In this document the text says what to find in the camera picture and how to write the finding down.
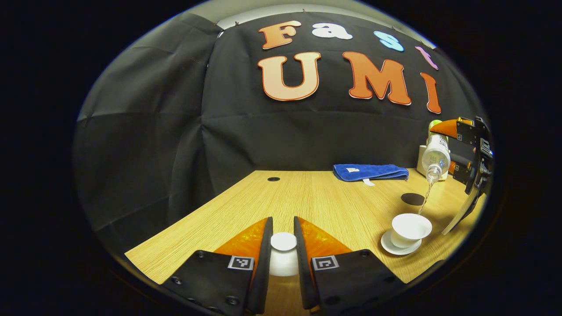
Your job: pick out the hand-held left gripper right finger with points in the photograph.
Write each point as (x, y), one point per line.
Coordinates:
(303, 272)

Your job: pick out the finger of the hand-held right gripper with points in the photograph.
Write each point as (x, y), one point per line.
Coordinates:
(461, 169)
(465, 131)

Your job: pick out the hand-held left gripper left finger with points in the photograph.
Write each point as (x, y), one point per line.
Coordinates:
(264, 263)

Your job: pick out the white teacup lid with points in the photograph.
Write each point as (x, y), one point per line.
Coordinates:
(283, 250)

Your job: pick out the clear water bottle white label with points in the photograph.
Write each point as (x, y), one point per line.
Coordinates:
(435, 153)

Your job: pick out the dark round coaster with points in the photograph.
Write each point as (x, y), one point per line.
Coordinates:
(412, 199)

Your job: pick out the white teacup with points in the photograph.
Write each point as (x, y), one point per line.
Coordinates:
(410, 228)

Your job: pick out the white toaster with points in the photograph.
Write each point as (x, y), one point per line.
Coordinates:
(421, 164)

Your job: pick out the blue towel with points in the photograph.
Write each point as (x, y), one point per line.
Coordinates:
(373, 172)

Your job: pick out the white saucer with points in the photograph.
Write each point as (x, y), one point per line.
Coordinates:
(388, 245)

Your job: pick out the black backdrop cloth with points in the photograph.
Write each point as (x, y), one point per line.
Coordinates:
(175, 131)

